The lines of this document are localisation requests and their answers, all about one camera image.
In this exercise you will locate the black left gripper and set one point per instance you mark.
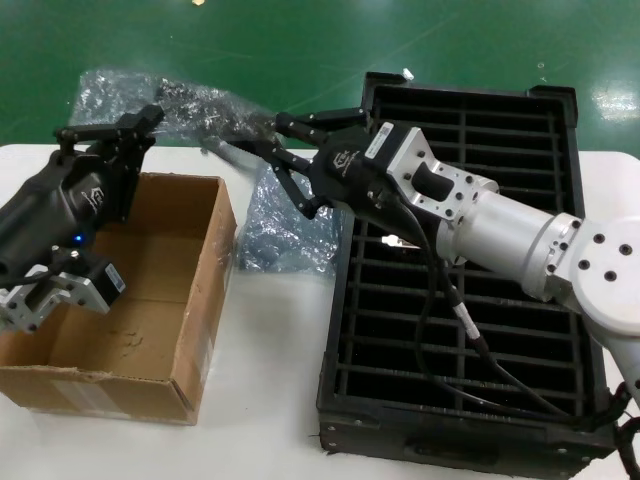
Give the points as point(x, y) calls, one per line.
point(55, 205)

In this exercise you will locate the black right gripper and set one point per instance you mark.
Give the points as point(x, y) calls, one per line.
point(350, 180)

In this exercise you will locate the graphics card with silver bracket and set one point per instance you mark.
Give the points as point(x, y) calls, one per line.
point(395, 241)
point(240, 130)

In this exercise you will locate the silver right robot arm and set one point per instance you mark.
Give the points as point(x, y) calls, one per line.
point(500, 225)

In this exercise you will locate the brown cardboard box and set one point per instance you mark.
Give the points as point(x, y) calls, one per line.
point(150, 310)

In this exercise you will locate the black slotted container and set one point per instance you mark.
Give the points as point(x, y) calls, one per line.
point(375, 435)

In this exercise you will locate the grey crumpled antistatic bag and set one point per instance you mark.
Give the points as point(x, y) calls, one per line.
point(280, 245)

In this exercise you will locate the white floor scrap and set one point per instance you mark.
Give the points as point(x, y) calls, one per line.
point(408, 74)

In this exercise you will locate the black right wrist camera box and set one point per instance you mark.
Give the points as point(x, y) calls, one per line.
point(385, 140)

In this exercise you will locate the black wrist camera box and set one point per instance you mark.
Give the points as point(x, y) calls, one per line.
point(111, 282)
point(385, 140)

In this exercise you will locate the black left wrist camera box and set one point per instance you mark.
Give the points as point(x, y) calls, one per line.
point(111, 282)

